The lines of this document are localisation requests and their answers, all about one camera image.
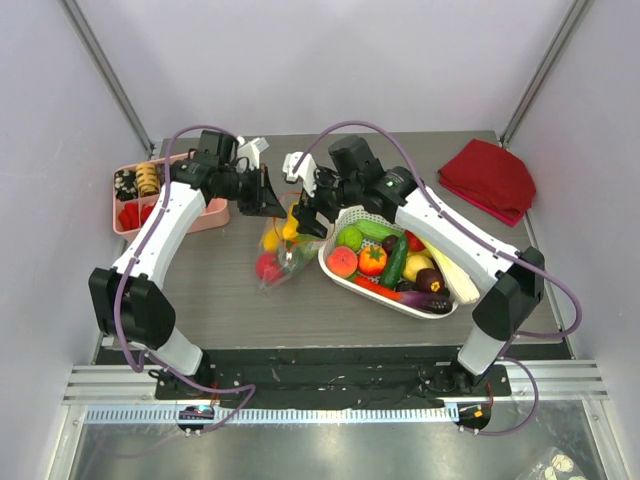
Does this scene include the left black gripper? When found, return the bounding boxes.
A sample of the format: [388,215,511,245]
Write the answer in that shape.
[214,163,286,219]

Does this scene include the yellow toy pepper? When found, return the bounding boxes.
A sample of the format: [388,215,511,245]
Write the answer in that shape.
[282,215,299,242]

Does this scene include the yellow orange toy fruit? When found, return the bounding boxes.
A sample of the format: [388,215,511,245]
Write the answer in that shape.
[262,228,281,252]

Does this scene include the clear zip top bag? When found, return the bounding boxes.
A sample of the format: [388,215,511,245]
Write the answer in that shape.
[255,191,333,292]

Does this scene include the green toy avocado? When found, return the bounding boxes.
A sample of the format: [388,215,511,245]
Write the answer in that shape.
[286,244,317,275]

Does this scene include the red toy apple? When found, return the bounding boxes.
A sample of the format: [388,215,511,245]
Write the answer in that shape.
[255,252,283,285]

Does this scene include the orange toy tomato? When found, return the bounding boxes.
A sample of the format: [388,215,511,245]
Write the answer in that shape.
[358,245,388,277]

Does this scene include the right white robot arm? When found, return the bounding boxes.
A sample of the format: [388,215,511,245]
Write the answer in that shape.
[282,135,545,395]

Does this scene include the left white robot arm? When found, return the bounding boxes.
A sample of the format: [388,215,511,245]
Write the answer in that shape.
[88,125,287,399]

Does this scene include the white plastic basket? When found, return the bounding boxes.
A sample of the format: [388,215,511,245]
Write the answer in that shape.
[317,206,459,320]

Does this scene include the light green toy fruit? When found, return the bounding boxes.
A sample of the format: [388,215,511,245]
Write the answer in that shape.
[335,225,364,253]

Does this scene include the peach toy fruit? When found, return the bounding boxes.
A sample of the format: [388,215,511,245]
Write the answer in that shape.
[325,246,358,279]

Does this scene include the red toy chili pepper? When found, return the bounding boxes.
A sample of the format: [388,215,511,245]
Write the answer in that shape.
[354,275,402,302]

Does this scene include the green toy cucumber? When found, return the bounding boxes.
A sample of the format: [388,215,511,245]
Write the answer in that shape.
[379,234,409,289]

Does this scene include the yellow toy lemon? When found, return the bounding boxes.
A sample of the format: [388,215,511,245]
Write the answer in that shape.
[402,254,435,283]

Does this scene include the tan striped pastry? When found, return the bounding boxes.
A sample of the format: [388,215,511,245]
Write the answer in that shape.
[135,162,161,197]

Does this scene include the dark purple toy mangosteen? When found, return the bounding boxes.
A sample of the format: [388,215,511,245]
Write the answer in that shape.
[415,268,445,293]

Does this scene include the pink divided snack tray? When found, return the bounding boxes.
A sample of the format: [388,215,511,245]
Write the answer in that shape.
[112,164,230,241]

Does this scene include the red candies in tray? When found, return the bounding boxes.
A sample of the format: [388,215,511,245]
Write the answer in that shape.
[118,202,154,232]

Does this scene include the purple toy eggplant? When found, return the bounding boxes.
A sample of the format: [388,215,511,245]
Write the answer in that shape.
[397,291,453,315]

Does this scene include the red folded cloth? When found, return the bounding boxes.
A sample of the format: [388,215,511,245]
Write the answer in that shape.
[438,139,536,227]

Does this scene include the white green toy leek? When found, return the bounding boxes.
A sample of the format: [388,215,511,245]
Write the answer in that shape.
[424,241,480,305]

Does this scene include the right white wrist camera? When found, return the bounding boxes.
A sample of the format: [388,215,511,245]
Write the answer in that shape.
[282,152,317,197]

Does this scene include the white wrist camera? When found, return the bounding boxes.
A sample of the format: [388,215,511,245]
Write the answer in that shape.
[236,137,269,172]
[282,152,317,197]

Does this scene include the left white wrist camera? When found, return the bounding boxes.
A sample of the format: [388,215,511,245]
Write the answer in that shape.
[236,137,269,172]

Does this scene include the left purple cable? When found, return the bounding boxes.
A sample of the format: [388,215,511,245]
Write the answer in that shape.
[112,124,257,435]

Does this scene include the purple cable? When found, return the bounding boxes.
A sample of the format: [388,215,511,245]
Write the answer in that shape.
[112,124,257,435]
[294,119,584,439]

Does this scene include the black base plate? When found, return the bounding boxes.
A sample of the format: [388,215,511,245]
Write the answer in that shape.
[152,345,514,409]

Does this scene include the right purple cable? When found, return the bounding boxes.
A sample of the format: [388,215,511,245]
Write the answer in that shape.
[294,119,584,439]

